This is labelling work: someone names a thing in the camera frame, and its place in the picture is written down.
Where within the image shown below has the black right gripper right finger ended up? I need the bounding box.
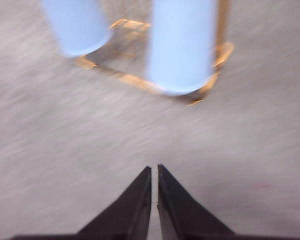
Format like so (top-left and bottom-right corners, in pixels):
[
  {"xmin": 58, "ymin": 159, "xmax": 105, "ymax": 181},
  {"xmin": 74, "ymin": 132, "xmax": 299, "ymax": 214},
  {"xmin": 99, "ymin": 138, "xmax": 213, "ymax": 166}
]
[{"xmin": 157, "ymin": 164, "xmax": 300, "ymax": 240}]

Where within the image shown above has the gold wire cup rack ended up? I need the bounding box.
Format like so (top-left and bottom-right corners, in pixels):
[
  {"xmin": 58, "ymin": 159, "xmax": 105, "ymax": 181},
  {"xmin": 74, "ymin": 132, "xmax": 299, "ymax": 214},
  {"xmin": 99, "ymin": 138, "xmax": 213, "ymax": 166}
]
[{"xmin": 76, "ymin": 0, "xmax": 235, "ymax": 106}]

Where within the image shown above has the blue cup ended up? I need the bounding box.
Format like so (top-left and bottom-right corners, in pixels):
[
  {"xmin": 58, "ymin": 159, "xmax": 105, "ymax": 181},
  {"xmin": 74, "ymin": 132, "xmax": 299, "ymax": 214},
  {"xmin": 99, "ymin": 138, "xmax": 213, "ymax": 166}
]
[
  {"xmin": 42, "ymin": 0, "xmax": 112, "ymax": 57},
  {"xmin": 147, "ymin": 0, "xmax": 217, "ymax": 96}
]

